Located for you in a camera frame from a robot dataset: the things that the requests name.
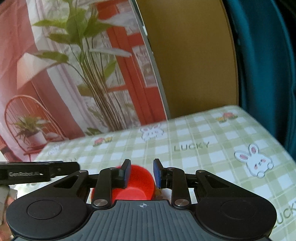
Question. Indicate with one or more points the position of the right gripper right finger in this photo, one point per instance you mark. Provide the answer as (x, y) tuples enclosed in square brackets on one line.
[(174, 179)]

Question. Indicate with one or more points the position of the person's right hand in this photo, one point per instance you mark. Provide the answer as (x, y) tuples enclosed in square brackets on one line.
[(8, 196)]

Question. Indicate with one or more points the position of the checkered bunny tablecloth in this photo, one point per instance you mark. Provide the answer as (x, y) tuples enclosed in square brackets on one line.
[(226, 141)]

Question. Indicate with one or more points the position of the teal curtain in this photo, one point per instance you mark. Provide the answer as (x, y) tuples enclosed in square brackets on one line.
[(265, 54)]

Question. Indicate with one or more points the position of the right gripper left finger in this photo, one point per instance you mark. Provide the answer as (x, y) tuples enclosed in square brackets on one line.
[(109, 179)]

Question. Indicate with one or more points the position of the red plastic bowl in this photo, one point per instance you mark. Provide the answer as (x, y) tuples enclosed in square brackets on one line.
[(140, 186)]

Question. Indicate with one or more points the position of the printed room backdrop cloth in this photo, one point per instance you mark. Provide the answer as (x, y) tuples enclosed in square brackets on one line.
[(71, 69)]

